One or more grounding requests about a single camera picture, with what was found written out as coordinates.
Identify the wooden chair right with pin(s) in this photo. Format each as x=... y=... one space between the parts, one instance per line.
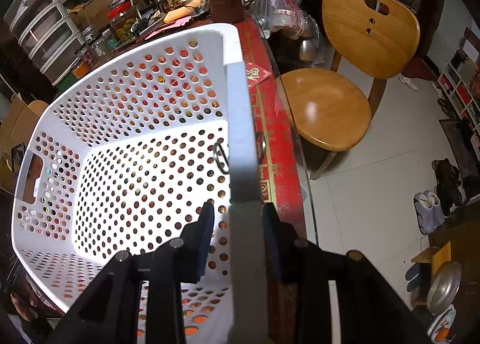
x=333 y=107

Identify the cardboard box open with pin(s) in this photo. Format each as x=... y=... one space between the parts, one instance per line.
x=16 y=128

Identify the white storage shelf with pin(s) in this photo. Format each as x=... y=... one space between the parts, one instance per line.
x=459 y=81

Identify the pickle glass jar red lid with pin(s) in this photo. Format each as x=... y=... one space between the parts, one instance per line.
x=122 y=17

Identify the white perforated plastic basket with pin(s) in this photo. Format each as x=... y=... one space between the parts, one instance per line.
x=100 y=175

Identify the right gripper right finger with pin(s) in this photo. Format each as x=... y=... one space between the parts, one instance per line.
x=370 y=311

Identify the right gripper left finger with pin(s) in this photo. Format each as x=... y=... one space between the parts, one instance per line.
x=107 y=310

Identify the brown ceramic mug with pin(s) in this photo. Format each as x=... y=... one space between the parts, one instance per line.
x=227 y=0

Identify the wooden chair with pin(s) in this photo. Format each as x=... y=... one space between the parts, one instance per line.
x=38 y=107
x=333 y=107

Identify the grey white slippers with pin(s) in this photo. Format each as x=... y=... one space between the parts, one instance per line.
x=429 y=212

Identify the white plastic bag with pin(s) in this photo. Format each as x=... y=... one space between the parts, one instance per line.
x=285 y=16

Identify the metal pot lid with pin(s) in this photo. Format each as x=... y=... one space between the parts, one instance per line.
x=444 y=287

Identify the wooden chair left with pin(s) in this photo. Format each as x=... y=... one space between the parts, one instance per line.
x=38 y=107

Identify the stacked white food cover tower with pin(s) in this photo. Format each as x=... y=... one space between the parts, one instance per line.
x=48 y=35

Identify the yellow red card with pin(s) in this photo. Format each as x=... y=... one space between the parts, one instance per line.
x=256 y=74

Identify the empty glass jar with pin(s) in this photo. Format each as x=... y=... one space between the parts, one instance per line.
x=101 y=41

